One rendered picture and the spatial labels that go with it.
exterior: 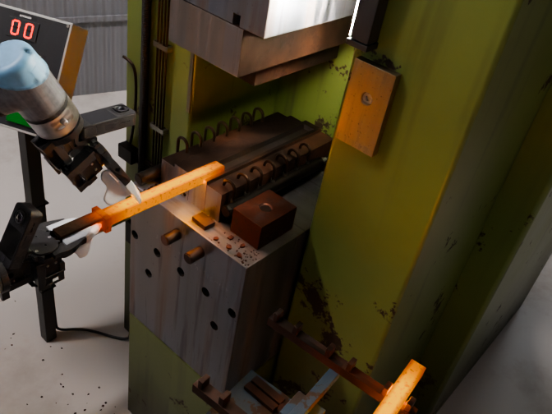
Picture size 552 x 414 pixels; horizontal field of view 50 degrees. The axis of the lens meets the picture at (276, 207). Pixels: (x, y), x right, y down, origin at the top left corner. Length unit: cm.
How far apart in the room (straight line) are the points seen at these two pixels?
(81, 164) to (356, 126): 51
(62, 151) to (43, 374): 129
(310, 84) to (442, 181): 66
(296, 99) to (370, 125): 60
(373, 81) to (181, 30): 40
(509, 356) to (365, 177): 158
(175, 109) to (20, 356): 112
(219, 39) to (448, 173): 49
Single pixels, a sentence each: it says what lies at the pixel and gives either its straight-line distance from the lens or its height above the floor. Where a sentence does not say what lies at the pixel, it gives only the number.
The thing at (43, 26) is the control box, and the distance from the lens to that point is 156.
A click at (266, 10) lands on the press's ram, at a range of 108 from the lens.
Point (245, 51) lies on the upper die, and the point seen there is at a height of 132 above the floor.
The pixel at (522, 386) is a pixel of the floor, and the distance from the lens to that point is 258.
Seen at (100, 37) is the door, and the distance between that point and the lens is 367.
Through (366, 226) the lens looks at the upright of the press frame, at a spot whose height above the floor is 102.
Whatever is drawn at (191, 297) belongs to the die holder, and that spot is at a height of 71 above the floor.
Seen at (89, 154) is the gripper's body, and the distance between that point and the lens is 105.
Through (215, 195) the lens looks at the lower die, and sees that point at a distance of 132.
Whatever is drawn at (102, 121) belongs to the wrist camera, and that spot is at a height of 123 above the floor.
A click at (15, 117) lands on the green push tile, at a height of 99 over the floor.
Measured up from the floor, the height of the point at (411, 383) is 93.
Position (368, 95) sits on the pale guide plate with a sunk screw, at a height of 130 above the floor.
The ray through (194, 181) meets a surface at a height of 101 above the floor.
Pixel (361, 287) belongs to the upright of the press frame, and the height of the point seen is 87.
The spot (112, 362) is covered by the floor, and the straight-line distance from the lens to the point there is 223.
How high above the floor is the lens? 176
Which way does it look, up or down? 36 degrees down
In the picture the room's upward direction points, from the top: 11 degrees clockwise
